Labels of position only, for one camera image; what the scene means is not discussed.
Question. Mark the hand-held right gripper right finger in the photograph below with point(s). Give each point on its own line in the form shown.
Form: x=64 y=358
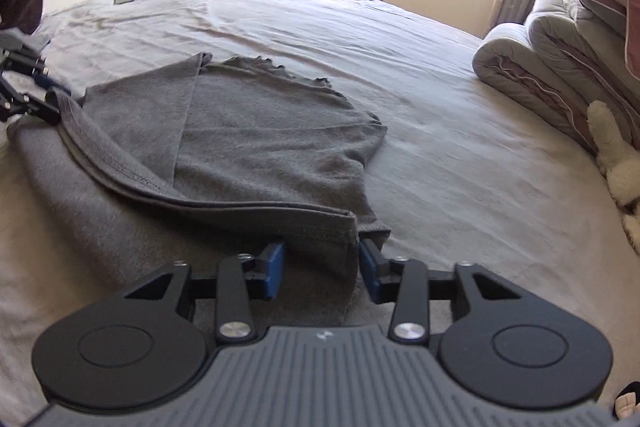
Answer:
x=370 y=274

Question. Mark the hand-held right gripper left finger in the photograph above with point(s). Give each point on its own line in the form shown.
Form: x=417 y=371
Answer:
x=274 y=272

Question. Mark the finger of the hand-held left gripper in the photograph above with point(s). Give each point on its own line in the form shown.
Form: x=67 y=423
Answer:
x=47 y=83
x=47 y=109

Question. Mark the bed with light grey sheet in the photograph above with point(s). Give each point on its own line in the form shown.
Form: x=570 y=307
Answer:
x=450 y=157

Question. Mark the white folded quilt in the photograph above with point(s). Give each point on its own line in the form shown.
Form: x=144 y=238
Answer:
x=515 y=67

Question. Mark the cream plush dog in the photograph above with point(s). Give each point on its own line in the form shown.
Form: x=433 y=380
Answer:
x=632 y=227

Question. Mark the cream plush rabbit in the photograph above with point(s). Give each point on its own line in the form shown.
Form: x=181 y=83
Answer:
x=615 y=157

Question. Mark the person's foot in slipper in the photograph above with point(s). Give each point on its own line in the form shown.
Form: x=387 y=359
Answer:
x=627 y=404

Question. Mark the grey folded quilt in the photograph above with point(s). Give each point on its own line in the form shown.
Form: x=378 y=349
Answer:
x=565 y=37

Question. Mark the light grey crumpled quilt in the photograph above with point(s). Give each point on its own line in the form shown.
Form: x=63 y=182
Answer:
x=585 y=4

